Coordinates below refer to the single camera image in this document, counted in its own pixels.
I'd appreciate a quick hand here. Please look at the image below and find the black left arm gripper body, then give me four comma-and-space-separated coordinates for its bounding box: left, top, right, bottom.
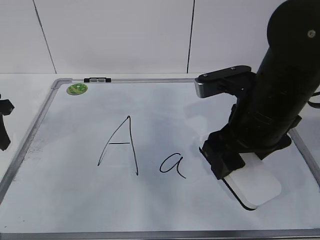
0, 98, 15, 117

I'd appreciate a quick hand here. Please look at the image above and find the black hanging clip on frame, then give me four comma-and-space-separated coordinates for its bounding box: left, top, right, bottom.
83, 77, 112, 83

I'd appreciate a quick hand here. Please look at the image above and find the white board eraser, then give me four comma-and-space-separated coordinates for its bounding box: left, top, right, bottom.
195, 148, 282, 211

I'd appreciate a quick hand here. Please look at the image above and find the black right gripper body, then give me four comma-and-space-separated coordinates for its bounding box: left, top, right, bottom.
207, 72, 302, 153

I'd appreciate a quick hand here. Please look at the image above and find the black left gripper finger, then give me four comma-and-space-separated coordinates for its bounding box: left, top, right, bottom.
0, 115, 11, 151

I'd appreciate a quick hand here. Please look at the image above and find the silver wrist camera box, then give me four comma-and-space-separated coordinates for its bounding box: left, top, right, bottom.
194, 65, 256, 99

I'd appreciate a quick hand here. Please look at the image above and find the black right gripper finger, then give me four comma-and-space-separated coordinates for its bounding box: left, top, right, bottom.
201, 140, 245, 180
254, 136, 292, 160

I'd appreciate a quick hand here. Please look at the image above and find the white board with grey frame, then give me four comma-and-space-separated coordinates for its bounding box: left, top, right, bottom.
0, 80, 320, 240

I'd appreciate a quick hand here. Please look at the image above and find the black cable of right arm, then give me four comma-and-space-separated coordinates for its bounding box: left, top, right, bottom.
307, 91, 320, 109

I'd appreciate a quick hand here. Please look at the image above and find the green round magnet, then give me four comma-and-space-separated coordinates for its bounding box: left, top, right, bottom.
66, 83, 88, 96

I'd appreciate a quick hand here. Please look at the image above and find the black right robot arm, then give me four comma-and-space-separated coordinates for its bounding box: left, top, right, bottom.
196, 0, 320, 160

